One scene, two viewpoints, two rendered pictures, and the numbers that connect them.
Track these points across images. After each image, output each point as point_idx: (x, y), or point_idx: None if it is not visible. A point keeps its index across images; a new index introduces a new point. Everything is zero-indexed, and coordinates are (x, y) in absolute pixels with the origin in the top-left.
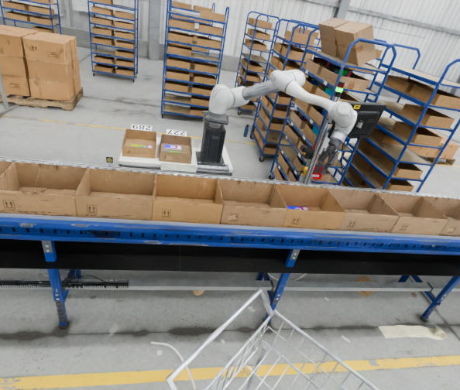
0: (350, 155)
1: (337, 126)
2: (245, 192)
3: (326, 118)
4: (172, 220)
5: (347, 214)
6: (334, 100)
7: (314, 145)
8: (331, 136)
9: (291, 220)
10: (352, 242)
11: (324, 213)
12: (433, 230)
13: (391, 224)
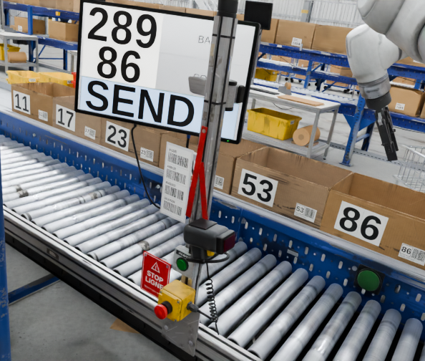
0: (140, 169)
1: (391, 65)
2: None
3: (220, 102)
4: None
5: (349, 173)
6: (235, 34)
7: (206, 204)
8: (389, 89)
9: None
10: None
11: (388, 185)
12: None
13: (271, 161)
